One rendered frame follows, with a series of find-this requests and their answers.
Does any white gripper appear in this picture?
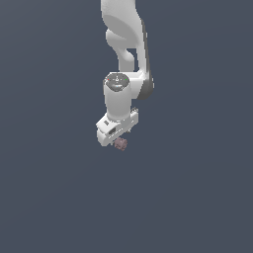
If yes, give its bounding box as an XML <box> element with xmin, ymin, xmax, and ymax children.
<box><xmin>95</xmin><ymin>107</ymin><xmax>139</xmax><ymax>148</ymax></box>

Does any small mauve knobbly object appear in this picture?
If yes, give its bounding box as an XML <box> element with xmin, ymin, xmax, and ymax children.
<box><xmin>114</xmin><ymin>136</ymin><xmax>128</xmax><ymax>152</ymax></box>

